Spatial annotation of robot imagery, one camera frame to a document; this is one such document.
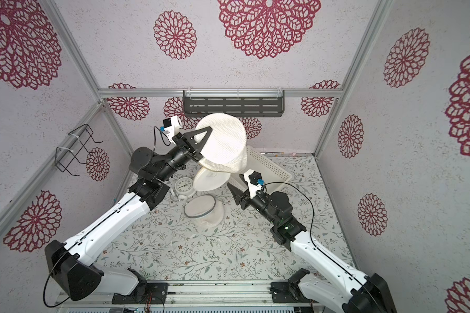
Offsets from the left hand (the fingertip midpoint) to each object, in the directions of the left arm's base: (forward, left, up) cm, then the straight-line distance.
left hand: (210, 129), depth 54 cm
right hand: (-1, -8, -22) cm, 23 cm away
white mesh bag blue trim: (-2, +7, -44) cm, 45 cm away
